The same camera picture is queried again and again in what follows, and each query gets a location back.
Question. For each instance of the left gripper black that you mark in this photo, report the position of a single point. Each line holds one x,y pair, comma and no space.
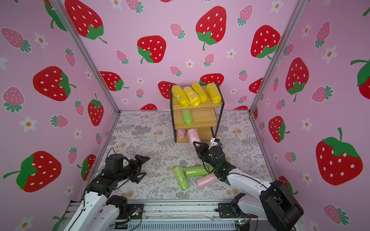
137,167

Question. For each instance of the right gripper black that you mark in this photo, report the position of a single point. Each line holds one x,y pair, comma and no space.
204,148

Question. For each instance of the pink trash bag roll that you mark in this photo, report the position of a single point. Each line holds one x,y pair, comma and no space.
193,135
206,181
181,133

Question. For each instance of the green trash bag roll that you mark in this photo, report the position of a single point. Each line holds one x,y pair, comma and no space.
181,178
187,117
198,171

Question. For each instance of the yellow trash bag roll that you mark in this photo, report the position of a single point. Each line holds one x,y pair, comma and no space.
197,88
192,96
214,93
179,94

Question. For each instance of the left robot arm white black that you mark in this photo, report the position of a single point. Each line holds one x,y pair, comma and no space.
99,208

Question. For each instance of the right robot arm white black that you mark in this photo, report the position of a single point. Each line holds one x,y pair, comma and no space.
272,201

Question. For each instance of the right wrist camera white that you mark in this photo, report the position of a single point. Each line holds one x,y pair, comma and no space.
215,142

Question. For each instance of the wooden shelf black metal frame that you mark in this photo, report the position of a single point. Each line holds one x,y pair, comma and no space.
206,118

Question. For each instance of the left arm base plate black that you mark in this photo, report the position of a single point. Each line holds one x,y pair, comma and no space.
130,211

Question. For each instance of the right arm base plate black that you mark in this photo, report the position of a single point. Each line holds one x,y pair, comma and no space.
229,210

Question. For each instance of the aluminium rail frame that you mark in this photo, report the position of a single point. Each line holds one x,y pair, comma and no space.
179,209

